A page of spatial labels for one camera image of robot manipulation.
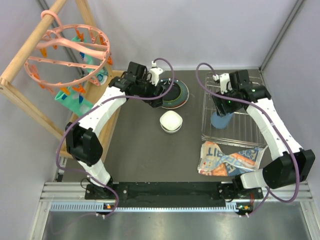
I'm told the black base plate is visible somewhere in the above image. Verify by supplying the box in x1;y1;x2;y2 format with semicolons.
84;181;264;208

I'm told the dark blue speckled plate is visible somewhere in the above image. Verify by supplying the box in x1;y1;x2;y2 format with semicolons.
161;78;190;110

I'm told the lime green bowl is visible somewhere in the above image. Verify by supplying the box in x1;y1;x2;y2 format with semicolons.
160;125;182;134

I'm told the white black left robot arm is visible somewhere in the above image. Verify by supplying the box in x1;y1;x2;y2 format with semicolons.
65;61;165;199

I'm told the wire dish rack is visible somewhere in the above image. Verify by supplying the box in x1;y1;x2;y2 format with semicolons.
201;72;269;148

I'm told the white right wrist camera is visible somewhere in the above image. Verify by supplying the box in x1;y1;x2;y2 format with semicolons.
212;73;232;94

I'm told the red teal floral plate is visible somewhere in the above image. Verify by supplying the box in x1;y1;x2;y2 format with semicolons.
161;94;189;110

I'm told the wooden tray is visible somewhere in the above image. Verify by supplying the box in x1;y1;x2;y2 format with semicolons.
56;70;123;162

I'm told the printed dish towel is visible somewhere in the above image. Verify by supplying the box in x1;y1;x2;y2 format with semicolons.
197;141;267;177

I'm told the wooden drying stand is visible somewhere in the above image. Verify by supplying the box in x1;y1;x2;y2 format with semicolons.
0;0;114;149

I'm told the pink round clip hanger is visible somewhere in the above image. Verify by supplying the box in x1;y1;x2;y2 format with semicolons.
24;10;111;95

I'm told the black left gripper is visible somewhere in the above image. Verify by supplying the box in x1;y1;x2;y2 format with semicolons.
135;74;165;108

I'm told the white bowl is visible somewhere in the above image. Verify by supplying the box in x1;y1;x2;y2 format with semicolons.
159;110;183;130

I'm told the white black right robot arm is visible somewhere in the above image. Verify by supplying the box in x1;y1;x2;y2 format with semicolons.
211;70;316;198

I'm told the aluminium frame rail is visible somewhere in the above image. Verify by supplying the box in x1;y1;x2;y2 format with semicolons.
30;182;320;240

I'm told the teal patterned sock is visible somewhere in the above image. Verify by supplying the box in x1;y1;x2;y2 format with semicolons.
79;52;109;86
54;87;94;117

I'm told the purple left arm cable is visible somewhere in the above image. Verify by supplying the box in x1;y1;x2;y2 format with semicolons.
55;57;175;218

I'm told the light blue cup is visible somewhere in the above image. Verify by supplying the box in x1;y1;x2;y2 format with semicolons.
210;111;234;129

